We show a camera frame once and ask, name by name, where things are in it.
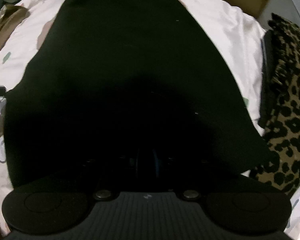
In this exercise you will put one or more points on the bear print bed sheet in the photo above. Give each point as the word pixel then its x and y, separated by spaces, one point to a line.
pixel 227 30

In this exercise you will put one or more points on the black knit shorts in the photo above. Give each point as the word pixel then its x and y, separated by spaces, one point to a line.
pixel 127 67

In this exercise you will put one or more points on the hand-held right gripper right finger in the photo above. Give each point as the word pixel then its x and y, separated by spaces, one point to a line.
pixel 157 166

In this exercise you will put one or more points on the leopard print cloth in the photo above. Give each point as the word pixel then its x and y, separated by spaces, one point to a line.
pixel 290 105

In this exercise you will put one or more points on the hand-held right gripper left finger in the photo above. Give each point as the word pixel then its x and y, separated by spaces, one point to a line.
pixel 140 166

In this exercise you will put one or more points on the brown garment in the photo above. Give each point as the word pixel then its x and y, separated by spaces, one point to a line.
pixel 7 27

